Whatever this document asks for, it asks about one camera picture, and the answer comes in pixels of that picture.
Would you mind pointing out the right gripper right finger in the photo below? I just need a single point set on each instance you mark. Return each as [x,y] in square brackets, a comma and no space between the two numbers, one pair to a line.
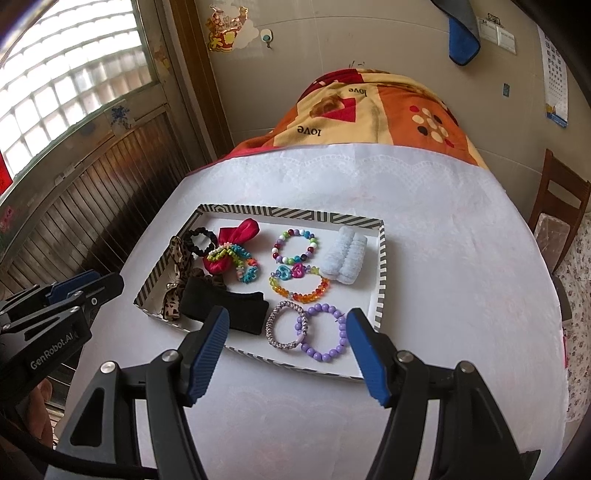
[374,353]

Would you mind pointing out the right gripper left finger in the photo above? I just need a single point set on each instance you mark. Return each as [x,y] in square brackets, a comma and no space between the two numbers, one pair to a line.
[200,351]

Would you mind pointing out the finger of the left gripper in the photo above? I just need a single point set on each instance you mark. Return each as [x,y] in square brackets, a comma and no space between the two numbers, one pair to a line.
[93,295]
[74,281]

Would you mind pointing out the leopard print ribbon bow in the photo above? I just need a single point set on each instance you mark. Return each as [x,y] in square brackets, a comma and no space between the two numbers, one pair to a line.
[182,262]

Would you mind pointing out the black velvet hair band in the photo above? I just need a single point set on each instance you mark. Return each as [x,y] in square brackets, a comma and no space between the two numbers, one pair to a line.
[247,311]

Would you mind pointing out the black ruffled scrunchie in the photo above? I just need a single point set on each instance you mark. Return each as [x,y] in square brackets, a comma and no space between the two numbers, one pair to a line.
[200,242]

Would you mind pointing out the red satin bow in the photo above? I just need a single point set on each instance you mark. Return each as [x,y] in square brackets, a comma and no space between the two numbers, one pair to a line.
[230,248]

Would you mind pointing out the dark wooden slatted door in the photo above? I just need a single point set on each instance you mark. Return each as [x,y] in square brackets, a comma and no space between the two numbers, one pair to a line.
[91,215]

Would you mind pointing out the floral fabric bedding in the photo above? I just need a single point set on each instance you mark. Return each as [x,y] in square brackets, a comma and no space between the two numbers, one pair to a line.
[574,273]

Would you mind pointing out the wooden chair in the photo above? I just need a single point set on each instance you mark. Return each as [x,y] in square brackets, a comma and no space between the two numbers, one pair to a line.
[554,171]

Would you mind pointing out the orange patterned blanket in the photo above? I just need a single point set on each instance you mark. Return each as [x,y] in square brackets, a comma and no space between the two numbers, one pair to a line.
[368,106]

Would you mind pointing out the blue grey hanging cloth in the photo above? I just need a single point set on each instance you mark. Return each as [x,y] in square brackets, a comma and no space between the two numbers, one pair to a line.
[464,38]

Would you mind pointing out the cartoon wall sticker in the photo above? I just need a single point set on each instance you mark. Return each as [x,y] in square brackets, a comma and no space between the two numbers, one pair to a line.
[229,28]

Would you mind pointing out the small wall hook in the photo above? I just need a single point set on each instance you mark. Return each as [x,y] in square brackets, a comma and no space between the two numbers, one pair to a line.
[266,35]

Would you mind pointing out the wall calendar poster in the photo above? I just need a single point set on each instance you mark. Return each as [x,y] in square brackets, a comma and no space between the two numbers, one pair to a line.
[555,81]

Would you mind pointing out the white wall switch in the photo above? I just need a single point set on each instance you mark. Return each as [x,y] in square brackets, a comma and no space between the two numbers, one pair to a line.
[496,34]

